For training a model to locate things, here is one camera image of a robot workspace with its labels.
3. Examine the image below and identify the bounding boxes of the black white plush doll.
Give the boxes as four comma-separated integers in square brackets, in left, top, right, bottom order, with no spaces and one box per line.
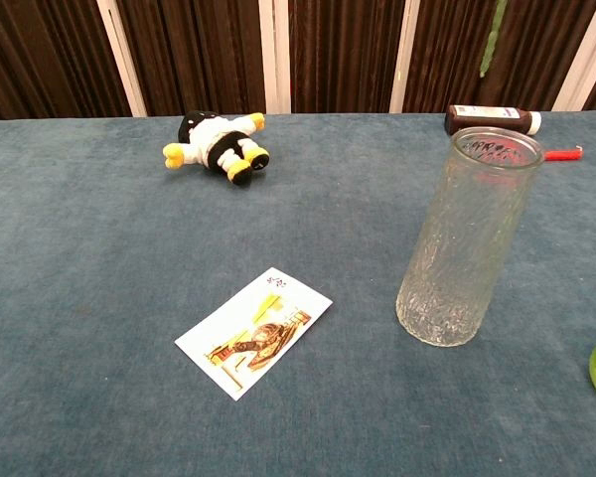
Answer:
[161,109,271,187]

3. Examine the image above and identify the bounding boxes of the red bent drinking straw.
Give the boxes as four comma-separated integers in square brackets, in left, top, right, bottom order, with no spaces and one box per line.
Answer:
[543,145,584,163]

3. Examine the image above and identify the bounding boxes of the brown medicine bottle white cap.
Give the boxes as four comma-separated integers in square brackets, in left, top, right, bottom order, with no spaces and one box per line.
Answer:
[444,104,543,137]

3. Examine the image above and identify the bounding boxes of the clear glass cup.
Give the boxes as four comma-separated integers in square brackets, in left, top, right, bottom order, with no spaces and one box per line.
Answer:
[394,126,546,348]

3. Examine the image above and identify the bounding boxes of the dark brown curtain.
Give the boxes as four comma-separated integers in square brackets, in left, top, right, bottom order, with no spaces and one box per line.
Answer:
[0,0,596,123]

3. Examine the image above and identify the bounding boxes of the blue felt table cloth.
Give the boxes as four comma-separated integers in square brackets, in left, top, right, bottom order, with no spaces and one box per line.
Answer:
[0,109,596,477]

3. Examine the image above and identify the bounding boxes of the white illustrated card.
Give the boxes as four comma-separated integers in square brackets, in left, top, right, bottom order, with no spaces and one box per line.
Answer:
[174,266,334,402]

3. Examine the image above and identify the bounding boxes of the white partition frame post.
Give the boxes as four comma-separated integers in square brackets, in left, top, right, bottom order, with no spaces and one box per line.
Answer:
[388,0,422,114]
[257,0,292,116]
[550,0,596,112]
[95,0,149,118]

